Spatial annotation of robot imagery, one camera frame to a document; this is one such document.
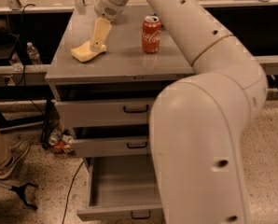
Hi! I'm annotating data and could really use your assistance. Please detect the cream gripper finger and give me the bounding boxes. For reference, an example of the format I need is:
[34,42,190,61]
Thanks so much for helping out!
[90,17,112,51]

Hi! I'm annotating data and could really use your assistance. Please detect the yellow sponge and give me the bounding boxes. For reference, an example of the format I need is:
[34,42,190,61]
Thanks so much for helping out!
[70,41,107,63]

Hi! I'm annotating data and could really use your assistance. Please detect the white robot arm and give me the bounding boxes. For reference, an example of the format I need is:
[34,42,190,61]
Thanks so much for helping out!
[93,0,267,224]

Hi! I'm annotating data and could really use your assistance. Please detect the grey drawer cabinet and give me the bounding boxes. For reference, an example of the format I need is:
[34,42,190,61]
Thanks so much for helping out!
[45,4,196,166]

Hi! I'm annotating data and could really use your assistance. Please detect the top grey drawer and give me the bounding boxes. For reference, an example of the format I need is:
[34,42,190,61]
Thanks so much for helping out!
[56,98,154,128]

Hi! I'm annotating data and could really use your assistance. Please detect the grey drawer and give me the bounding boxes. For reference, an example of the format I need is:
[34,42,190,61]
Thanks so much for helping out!
[77,154,163,221]
[56,98,154,128]
[73,136,150,158]

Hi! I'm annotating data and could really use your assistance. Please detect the middle grey drawer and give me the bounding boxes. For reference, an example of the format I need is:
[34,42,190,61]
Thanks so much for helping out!
[73,136,150,158]

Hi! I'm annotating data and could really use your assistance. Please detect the bottom grey drawer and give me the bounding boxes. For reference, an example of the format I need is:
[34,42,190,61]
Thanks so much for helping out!
[77,154,163,221]

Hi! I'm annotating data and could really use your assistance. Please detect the red coca-cola can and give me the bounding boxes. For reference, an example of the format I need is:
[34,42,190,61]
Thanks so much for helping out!
[142,15,161,53]

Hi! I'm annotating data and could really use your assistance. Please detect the clear water bottle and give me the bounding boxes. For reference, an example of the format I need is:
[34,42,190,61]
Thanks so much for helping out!
[26,42,42,65]

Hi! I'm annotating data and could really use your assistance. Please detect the clutter of bottles on floor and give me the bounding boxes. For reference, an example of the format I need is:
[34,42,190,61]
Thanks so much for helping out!
[49,129,74,154]

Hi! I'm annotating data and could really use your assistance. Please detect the grey sneaker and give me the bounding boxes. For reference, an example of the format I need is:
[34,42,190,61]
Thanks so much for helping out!
[0,141,30,179]

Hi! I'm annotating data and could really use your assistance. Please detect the black chair base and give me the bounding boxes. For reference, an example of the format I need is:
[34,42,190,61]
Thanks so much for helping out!
[0,181,38,211]

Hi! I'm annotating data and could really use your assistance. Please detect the black hanging cable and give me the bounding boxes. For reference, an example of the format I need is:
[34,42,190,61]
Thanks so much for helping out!
[14,4,37,87]

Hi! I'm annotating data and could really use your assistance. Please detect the black floor cable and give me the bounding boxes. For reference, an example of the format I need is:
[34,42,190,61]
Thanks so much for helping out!
[62,161,85,224]

